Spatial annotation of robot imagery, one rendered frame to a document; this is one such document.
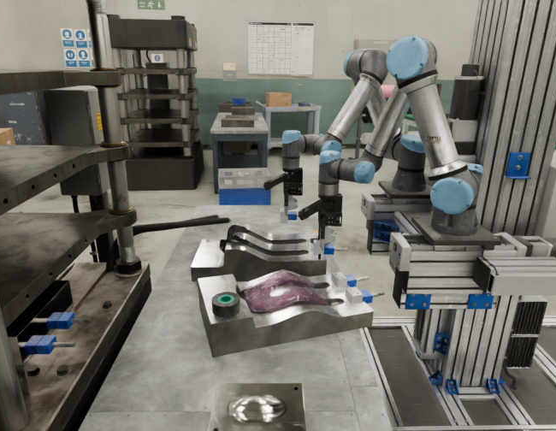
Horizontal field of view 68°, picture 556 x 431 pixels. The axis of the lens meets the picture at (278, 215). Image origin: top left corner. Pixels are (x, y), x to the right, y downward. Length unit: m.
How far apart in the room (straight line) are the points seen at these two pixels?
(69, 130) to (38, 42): 6.89
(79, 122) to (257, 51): 6.36
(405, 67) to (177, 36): 4.22
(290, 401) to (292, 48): 7.29
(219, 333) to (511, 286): 0.92
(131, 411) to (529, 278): 1.21
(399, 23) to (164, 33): 4.55
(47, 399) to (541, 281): 1.45
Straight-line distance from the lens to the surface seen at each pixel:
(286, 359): 1.21
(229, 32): 7.92
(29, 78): 1.32
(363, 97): 1.72
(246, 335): 1.21
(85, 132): 1.73
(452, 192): 1.32
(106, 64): 1.56
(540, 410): 2.22
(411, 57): 1.30
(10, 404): 1.16
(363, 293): 1.40
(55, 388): 1.28
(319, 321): 1.27
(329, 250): 1.58
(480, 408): 2.11
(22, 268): 1.33
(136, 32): 5.40
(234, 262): 1.54
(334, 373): 1.18
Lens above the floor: 1.57
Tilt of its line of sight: 20 degrees down
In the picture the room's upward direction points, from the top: 1 degrees clockwise
